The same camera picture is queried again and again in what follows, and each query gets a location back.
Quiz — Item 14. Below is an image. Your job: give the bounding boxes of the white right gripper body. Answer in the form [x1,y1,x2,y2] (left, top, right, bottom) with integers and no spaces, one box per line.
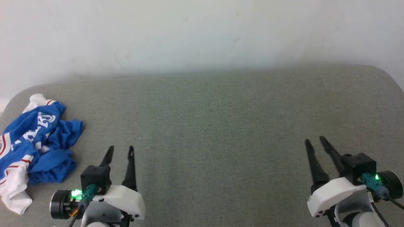
[307,176,368,218]

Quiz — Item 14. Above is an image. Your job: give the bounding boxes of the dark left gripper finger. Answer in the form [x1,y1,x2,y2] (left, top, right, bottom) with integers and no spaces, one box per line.
[99,146,115,167]
[122,146,138,191]

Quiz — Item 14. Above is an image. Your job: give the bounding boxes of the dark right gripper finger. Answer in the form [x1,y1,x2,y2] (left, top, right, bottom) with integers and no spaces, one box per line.
[305,139,330,193]
[319,136,346,176]

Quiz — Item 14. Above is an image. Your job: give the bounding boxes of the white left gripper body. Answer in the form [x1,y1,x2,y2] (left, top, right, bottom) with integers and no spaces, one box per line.
[83,185,146,227]

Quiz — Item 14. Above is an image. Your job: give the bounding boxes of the blue and white jersey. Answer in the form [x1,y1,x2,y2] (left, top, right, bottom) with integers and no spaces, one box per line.
[0,94,84,215]

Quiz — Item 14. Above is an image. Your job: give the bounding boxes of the teal left camera connector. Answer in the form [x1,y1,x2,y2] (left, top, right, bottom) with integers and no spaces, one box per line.
[80,184,99,206]

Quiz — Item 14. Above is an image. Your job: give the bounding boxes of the teal camera connector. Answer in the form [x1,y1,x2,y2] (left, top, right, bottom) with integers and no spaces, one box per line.
[361,173,390,200]
[80,184,99,206]

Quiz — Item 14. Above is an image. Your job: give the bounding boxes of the teal right camera connector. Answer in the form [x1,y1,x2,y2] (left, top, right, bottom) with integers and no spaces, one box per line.
[361,173,390,200]

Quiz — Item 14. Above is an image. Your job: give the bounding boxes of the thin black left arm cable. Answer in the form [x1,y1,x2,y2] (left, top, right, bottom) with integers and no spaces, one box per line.
[68,203,90,227]

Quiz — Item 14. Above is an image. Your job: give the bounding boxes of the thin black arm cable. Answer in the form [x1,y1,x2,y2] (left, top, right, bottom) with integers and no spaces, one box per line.
[366,188,404,227]
[68,203,90,227]

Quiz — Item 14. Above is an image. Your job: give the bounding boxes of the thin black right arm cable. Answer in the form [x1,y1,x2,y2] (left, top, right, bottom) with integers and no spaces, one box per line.
[366,188,404,227]

